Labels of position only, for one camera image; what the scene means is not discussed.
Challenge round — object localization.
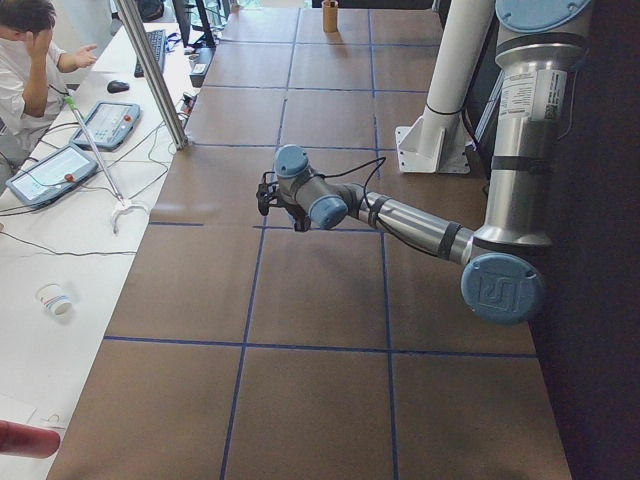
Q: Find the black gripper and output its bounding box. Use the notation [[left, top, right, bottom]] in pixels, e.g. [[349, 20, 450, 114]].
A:
[[256, 171, 306, 232]]

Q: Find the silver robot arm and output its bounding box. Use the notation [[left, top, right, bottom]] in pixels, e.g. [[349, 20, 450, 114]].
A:
[[256, 1, 593, 325]]

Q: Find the brown cylindrical cup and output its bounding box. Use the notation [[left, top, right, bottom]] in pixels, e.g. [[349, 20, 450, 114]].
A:
[[321, 0, 339, 33]]

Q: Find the white paper cup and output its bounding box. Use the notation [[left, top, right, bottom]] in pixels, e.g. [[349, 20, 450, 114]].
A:
[[35, 282, 74, 322]]

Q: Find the reacher grabber stick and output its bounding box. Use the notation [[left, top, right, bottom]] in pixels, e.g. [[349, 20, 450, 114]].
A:
[[64, 95, 149, 235]]

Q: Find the upper teach pendant tablet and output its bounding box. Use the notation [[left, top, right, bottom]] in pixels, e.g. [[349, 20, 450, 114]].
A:
[[82, 101, 141, 152]]

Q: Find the teach pendant tablet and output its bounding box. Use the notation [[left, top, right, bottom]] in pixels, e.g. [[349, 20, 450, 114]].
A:
[[5, 144, 98, 207], [82, 101, 141, 152]]

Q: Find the black computer mouse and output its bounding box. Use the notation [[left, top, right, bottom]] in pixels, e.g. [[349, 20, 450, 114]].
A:
[[106, 80, 130, 94]]

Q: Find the black keyboard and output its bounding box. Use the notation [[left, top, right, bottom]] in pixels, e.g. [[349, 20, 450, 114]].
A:
[[133, 30, 166, 78]]

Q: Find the lower teach pendant tablet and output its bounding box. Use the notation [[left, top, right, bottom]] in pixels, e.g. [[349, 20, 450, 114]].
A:
[[5, 144, 98, 207]]

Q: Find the seated person white shirt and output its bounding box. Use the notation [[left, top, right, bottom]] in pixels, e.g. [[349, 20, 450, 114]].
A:
[[1, 0, 97, 155]]

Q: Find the red cylinder bottle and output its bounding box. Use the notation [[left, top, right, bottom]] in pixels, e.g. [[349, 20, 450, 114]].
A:
[[1, 420, 61, 459]]

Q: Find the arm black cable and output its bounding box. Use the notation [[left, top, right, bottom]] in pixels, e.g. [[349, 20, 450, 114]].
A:
[[319, 156, 389, 221]]

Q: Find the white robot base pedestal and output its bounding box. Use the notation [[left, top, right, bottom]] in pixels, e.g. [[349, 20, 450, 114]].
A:
[[395, 0, 495, 174]]

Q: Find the aluminium frame post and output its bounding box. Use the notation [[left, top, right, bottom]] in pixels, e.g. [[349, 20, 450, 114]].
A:
[[115, 0, 188, 150]]

